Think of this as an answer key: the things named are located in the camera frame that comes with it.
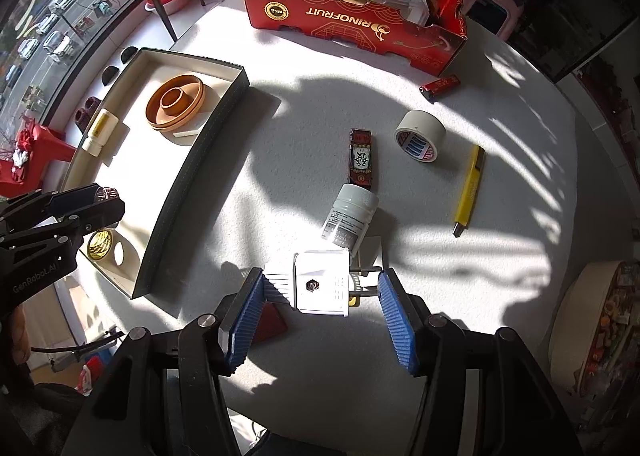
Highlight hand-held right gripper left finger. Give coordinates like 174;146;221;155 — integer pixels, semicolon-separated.
57;267;266;456

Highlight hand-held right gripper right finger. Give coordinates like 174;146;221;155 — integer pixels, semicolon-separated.
377;270;583;456

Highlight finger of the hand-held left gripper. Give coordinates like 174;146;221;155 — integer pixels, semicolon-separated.
50;200;126;247
0;184;101;229

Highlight white tape roll gold label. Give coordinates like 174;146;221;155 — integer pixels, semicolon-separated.
86;228;126;267

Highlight grey tray box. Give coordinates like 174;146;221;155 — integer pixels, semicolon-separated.
59;47;250;299

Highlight white bottle yellow label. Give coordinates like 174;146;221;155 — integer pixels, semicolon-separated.
81;108;119;155

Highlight white power adapter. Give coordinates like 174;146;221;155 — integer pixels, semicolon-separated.
262;248;383;317

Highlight large white bottle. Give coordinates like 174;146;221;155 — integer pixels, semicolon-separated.
320;183;379;259

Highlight brown round dish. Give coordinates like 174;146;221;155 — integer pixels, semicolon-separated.
146;73;206;131

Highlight yellow utility knife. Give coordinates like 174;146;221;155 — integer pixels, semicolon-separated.
452;145;486;237

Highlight small red patterned box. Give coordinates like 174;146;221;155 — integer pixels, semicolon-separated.
347;128;379;187

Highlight person's left hand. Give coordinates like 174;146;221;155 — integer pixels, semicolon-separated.
0;308;28;379

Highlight red plastic stool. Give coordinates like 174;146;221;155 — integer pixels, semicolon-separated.
0;118;76;199

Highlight small white box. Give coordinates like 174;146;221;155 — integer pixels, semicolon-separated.
350;236;386;287

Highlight row of parked cars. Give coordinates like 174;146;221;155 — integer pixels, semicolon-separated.
2;0;136;91

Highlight beige round basket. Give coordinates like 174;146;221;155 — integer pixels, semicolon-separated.
549;261;640;397

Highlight white tape roll striped core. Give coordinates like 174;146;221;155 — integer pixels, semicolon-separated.
395;110;447;161

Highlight red lighter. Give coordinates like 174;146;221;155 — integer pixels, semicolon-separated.
419;74;461;100

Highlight red cardboard box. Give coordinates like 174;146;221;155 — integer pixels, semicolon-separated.
240;0;469;77

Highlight black cable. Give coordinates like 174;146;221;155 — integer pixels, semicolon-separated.
30;328;126;354

